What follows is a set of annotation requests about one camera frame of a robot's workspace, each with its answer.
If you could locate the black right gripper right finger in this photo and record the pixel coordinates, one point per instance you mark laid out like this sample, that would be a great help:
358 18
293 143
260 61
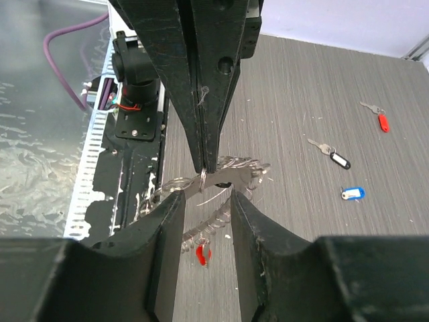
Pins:
283 277

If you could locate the metal disc keyring organizer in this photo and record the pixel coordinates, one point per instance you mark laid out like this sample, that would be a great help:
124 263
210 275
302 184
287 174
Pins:
239 173

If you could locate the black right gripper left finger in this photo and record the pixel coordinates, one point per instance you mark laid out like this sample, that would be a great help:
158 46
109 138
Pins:
131 276

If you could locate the blue key tag with key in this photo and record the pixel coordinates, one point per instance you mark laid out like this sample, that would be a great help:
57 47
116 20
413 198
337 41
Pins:
353 193

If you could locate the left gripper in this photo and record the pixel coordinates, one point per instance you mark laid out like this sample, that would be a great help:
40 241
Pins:
166 30

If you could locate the white slotted cable duct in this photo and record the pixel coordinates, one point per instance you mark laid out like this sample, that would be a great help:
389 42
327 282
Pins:
77 226

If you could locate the key with small red tag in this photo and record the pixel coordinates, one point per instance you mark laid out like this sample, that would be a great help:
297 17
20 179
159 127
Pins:
381 116

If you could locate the key with black tag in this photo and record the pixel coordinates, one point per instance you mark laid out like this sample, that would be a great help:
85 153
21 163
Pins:
332 153

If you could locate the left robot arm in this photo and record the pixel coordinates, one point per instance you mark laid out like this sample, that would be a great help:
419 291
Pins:
133 66

